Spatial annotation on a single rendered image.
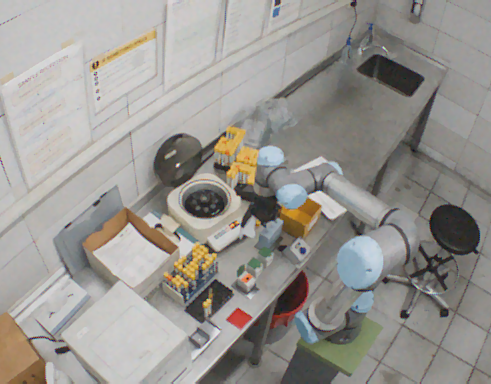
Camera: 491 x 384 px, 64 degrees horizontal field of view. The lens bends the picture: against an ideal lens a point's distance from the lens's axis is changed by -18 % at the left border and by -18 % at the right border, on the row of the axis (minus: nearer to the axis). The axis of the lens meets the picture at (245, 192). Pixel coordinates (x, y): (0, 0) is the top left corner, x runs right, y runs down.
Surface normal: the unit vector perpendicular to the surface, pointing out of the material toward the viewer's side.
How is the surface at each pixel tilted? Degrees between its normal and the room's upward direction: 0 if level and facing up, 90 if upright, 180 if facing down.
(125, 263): 1
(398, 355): 0
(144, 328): 0
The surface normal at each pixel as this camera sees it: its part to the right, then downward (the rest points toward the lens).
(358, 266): -0.85, 0.20
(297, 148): 0.07, -0.68
